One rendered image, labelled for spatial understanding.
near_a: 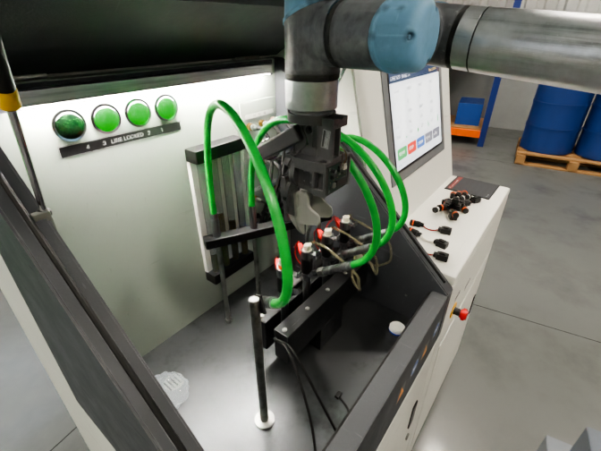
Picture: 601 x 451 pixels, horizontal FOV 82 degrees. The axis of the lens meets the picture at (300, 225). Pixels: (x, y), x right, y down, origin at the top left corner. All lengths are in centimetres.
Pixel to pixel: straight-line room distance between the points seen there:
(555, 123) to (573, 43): 474
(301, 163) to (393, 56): 19
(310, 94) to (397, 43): 13
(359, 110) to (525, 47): 47
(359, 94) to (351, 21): 47
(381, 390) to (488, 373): 145
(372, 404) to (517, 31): 58
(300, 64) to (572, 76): 31
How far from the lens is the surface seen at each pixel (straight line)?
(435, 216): 122
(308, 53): 48
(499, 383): 211
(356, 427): 66
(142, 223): 80
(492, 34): 51
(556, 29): 51
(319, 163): 50
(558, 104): 520
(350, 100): 90
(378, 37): 42
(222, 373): 88
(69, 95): 67
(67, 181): 71
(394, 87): 108
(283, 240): 42
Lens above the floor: 152
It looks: 30 degrees down
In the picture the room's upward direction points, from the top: straight up
